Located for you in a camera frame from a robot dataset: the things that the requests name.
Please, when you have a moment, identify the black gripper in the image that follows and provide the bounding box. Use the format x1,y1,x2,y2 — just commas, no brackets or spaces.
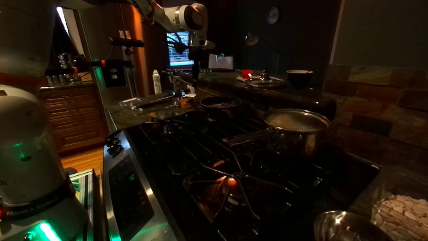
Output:
186,30,217,87

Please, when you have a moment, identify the black frying pan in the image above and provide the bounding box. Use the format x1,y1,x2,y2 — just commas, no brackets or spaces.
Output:
198,93,245,112

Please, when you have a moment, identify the computer monitor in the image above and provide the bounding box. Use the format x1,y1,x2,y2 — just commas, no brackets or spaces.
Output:
165,29,196,69

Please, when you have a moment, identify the white plastic bottle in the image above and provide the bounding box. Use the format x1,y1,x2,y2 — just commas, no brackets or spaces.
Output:
151,68,163,96

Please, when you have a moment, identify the black stove top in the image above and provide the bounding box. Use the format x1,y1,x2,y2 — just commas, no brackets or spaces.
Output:
101,104,385,241

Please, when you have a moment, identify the glass pot lid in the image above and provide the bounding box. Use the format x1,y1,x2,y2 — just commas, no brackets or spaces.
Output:
246,75,288,89

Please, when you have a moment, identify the dark bowl with white inside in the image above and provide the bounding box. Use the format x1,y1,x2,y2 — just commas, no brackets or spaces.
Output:
285,66,316,87

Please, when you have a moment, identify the pale grainy food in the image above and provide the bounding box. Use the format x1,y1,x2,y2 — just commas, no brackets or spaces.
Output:
266,111,329,133

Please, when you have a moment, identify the wooden cabinet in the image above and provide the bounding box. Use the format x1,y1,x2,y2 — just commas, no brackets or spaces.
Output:
38,81,111,155

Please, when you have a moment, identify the container with pale chunks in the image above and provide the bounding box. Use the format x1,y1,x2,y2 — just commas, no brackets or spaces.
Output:
372,166,428,241

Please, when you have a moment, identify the black camera stand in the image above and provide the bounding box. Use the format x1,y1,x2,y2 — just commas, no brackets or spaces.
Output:
44,36,147,91

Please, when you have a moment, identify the round wall clock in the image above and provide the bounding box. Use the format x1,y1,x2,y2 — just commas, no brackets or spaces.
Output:
266,4,281,26

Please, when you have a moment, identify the steel saucepan with long handle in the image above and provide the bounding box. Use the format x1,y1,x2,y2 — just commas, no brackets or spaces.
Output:
221,107,332,158

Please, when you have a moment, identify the metal robot mounting frame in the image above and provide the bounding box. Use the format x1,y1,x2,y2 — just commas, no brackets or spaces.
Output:
66,166,109,241

